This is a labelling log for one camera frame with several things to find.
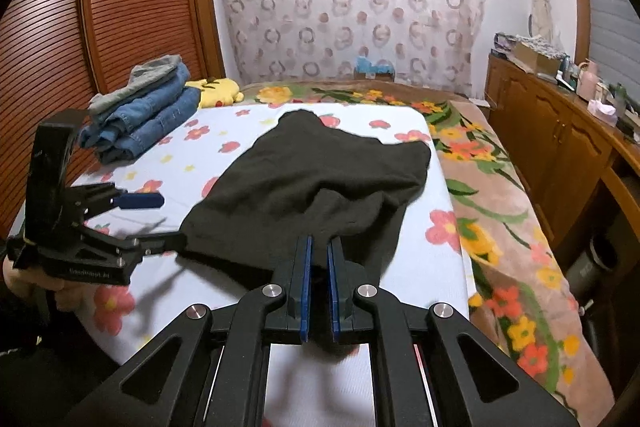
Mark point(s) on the brown louvered wardrobe door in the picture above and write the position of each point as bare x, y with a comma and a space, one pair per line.
59, 53

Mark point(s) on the cardboard box with blue cloth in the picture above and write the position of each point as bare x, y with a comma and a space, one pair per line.
366, 70

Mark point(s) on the yellow plush toy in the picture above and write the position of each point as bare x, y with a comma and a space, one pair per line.
217, 92

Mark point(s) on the patterned sheer curtain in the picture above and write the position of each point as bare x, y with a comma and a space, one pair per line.
425, 43

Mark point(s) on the blue denim jeans upper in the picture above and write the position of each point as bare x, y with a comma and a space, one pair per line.
104, 130

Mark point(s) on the cardboard box on cabinet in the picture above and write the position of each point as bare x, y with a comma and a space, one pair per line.
534, 62

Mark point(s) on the blue denim jeans lower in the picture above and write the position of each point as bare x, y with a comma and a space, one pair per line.
133, 144

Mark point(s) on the black pants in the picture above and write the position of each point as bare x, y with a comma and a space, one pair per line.
303, 178

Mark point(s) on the brown floral blanket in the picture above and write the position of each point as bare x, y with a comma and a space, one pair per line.
521, 301

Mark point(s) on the pink tissue pack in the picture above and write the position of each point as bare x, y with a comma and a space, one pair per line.
603, 112

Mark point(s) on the blue denim jeans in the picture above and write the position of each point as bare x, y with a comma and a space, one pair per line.
133, 144
104, 130

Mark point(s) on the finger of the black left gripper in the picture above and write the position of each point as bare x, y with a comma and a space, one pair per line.
94, 199
101, 249

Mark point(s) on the wooden sideboard cabinet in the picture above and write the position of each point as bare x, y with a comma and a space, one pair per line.
577, 171

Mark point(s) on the grey folded garment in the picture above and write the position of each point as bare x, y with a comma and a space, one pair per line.
142, 79

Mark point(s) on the pink thermos jug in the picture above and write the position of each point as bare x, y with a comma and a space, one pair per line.
587, 80

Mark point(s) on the left hand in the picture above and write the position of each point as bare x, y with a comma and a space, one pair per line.
67, 295

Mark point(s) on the grey window shutter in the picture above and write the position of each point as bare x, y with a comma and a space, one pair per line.
614, 43

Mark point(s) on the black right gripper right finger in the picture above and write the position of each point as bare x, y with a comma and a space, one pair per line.
431, 367

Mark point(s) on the white floral bed sheet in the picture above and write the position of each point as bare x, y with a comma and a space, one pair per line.
308, 211

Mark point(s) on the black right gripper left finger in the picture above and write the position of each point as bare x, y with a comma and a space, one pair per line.
208, 367

